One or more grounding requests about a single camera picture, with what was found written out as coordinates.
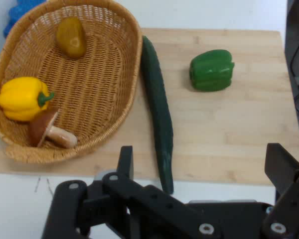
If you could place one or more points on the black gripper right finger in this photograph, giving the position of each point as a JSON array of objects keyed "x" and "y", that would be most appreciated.
[{"x": 286, "y": 174}]

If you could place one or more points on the blue foam block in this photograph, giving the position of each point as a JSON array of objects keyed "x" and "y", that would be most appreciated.
[{"x": 17, "y": 13}]

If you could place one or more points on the brown toy mushroom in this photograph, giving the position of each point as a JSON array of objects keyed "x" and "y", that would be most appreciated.
[{"x": 43, "y": 129}]

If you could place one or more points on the dark grey equipment housing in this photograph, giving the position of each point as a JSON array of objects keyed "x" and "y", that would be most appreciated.
[{"x": 295, "y": 22}]

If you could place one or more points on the yellow toy bell pepper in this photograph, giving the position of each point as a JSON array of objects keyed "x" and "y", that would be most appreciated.
[{"x": 21, "y": 99}]

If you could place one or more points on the green toy bell pepper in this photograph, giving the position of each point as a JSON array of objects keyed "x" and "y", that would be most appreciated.
[{"x": 210, "y": 71}]

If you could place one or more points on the woven wicker basket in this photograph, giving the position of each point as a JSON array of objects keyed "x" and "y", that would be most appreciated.
[{"x": 94, "y": 94}]

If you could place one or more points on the light wooden cutting board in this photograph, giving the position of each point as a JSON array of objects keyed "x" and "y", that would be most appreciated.
[{"x": 226, "y": 129}]

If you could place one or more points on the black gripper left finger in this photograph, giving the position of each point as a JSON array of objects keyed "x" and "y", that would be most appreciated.
[{"x": 142, "y": 199}]

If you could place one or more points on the brown-yellow toy potato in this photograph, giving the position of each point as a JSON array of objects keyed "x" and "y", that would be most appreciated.
[{"x": 71, "y": 37}]

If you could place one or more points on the dark green toy cucumber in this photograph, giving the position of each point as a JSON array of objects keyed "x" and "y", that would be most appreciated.
[{"x": 157, "y": 104}]

